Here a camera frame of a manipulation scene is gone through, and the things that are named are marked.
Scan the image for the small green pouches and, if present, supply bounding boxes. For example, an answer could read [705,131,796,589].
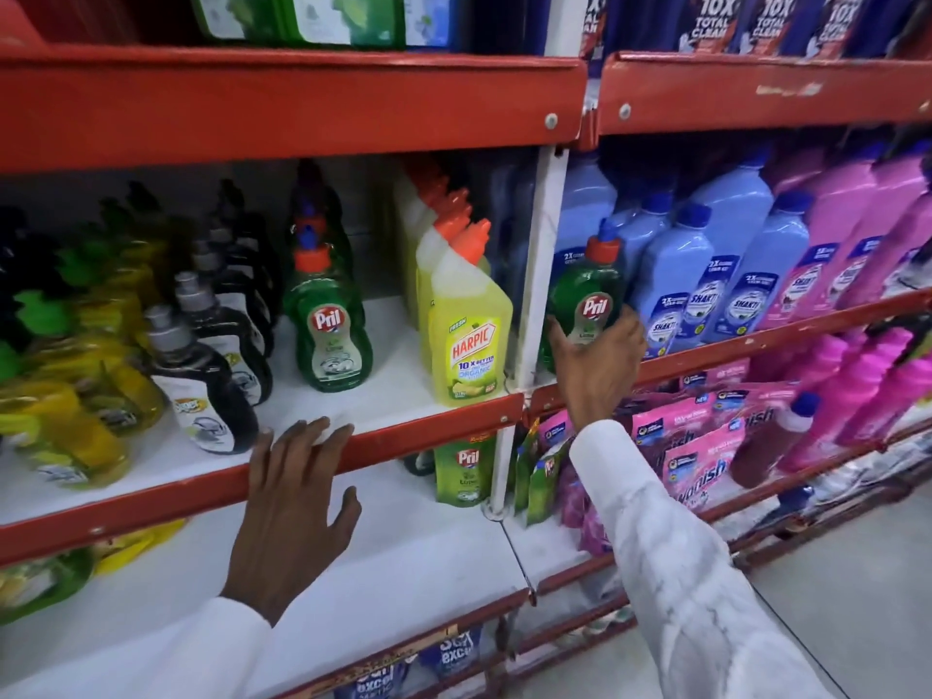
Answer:
[513,410,578,526]

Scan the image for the pink floral packets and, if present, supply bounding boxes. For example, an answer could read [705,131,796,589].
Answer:
[556,469,614,558]

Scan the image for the person's left hand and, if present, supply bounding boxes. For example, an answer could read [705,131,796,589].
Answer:
[219,417,363,627]

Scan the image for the yellow and green pouches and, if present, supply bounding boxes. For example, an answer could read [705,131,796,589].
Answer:
[0,518,189,628]

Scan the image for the green dish soap bottle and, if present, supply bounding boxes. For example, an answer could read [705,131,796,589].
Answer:
[545,219,627,357]

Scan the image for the group of yellow green-capped bottles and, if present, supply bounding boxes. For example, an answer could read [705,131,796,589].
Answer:
[0,183,172,491]

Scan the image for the row of magenta bottles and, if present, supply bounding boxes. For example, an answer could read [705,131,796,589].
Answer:
[730,326,932,490]

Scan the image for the red-edged white shelf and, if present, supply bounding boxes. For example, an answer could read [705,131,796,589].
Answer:
[0,294,527,568]
[502,418,932,598]
[0,458,534,699]
[526,289,932,424]

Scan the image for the row of black liquid bottles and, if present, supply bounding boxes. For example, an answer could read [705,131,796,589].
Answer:
[125,180,276,456]

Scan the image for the green refill pouch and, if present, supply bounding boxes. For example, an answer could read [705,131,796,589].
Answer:
[434,428,498,509]

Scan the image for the row of yellow cleaner bottles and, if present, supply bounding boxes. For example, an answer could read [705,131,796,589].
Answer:
[395,161,515,408]

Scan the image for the white upright shelf post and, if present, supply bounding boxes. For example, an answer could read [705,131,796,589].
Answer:
[483,144,570,520]

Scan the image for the blue detergent packets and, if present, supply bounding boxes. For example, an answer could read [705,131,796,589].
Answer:
[352,624,487,699]

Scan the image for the red metal shelf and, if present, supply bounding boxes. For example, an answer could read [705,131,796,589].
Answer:
[596,50,932,139]
[0,0,589,177]

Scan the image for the green boxed packs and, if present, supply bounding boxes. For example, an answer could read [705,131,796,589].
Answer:
[188,0,467,53]

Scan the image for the person's right hand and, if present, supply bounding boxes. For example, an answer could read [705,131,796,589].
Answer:
[545,304,649,432]

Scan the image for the row of dark blue bottles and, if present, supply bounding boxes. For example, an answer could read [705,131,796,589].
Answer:
[581,0,932,65]

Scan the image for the person's right forearm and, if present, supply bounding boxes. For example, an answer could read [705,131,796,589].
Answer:
[568,419,834,699]

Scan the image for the stack of pink pouches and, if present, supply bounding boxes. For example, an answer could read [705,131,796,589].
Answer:
[628,358,802,512]

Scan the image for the row of green soap bottles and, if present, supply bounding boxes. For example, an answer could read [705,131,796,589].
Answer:
[283,160,374,394]

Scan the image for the person's left forearm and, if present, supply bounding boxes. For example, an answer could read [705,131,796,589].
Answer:
[0,597,272,699]

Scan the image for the row of light blue bottles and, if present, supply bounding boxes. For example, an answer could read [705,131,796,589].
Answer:
[555,149,814,361]

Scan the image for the row of pink bottles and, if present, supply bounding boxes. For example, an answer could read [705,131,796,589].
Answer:
[757,141,932,333]

